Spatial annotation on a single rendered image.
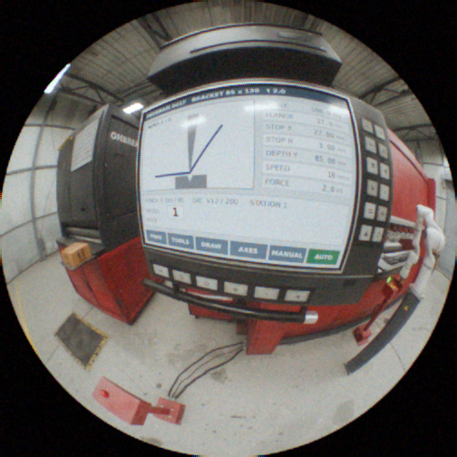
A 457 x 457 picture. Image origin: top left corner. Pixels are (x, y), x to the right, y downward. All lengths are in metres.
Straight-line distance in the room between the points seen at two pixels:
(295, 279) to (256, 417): 1.33
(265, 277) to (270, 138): 0.19
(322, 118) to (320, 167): 0.07
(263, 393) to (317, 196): 1.44
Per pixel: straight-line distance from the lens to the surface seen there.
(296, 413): 1.53
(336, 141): 0.21
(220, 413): 1.42
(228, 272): 0.21
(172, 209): 0.22
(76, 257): 1.20
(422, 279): 1.25
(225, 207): 0.18
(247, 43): 0.41
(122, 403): 0.72
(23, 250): 5.95
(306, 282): 0.22
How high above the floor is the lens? 1.42
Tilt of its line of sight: 15 degrees down
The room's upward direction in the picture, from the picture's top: 2 degrees clockwise
